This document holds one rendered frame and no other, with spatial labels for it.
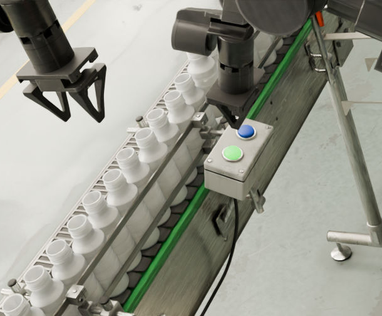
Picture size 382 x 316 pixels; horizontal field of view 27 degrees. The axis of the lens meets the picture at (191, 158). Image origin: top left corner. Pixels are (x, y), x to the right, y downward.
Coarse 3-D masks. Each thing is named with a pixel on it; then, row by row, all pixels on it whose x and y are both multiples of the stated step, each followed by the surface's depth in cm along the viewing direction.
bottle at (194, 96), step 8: (176, 80) 158; (184, 80) 159; (192, 80) 157; (184, 88) 157; (192, 88) 157; (200, 88) 160; (184, 96) 158; (192, 96) 157; (200, 96) 158; (192, 104) 157; (200, 104) 158; (208, 112) 160; (216, 120) 164; (216, 136) 163
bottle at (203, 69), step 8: (192, 56) 158; (200, 56) 158; (208, 56) 160; (192, 64) 159; (200, 64) 158; (208, 64) 159; (192, 72) 159; (200, 72) 158; (208, 72) 159; (216, 72) 160; (200, 80) 160; (208, 80) 160; (208, 88) 161; (216, 112) 164
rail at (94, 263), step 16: (256, 32) 173; (272, 48) 179; (192, 128) 154; (176, 144) 149; (144, 192) 142; (176, 192) 150; (112, 240) 135; (144, 240) 142; (96, 256) 131; (48, 272) 132; (112, 288) 135; (64, 304) 125
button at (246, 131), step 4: (240, 128) 144; (244, 128) 144; (248, 128) 144; (252, 128) 144; (240, 132) 143; (244, 132) 143; (248, 132) 143; (252, 132) 143; (244, 136) 143; (248, 136) 143
